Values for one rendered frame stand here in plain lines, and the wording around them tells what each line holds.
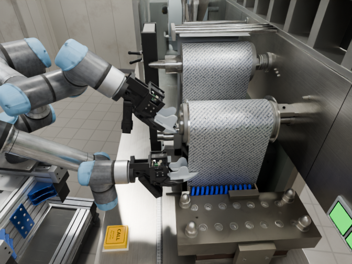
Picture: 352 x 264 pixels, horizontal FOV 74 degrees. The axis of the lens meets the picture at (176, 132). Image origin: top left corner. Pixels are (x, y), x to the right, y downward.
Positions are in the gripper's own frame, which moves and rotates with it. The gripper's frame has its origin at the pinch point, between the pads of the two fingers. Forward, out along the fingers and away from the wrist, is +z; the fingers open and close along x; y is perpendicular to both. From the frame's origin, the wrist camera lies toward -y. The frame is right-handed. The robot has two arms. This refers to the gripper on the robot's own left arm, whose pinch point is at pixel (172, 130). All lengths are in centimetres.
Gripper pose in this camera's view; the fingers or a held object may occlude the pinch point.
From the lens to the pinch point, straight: 70.3
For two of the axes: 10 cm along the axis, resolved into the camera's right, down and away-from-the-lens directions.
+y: 6.4, -6.3, -4.3
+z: 7.6, 4.8, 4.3
